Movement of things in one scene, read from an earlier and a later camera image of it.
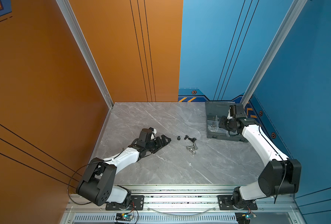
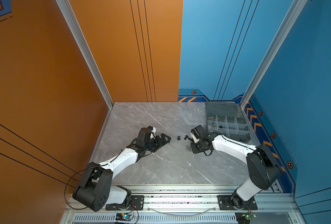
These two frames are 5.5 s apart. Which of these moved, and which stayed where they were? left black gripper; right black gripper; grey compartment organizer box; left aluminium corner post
Moved: right black gripper
Stayed: left aluminium corner post; left black gripper; grey compartment organizer box
